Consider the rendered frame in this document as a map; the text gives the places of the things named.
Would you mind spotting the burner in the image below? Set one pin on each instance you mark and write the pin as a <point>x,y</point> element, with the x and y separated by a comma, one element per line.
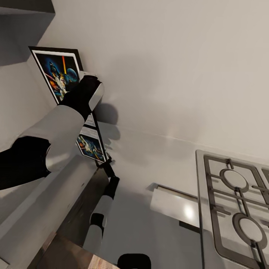
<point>234,212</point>

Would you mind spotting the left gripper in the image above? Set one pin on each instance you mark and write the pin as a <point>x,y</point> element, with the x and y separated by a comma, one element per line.
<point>70,86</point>

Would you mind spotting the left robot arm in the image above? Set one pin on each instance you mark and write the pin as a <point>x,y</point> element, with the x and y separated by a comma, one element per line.
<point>46,146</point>

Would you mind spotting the poster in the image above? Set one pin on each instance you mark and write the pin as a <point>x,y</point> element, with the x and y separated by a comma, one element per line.
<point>59,66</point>

